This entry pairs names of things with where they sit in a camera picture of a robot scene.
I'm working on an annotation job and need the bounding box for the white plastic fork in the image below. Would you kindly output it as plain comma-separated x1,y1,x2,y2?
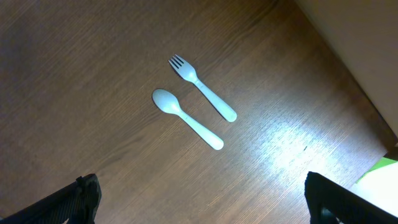
168,55,237,123

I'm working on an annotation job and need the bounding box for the white plastic spoon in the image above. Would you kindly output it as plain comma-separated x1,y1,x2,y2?
152,89,224,150

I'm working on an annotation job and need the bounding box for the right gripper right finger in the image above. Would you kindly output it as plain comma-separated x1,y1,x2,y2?
305,172,397,224

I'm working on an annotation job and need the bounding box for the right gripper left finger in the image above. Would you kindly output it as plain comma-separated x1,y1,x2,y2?
1,174,102,224

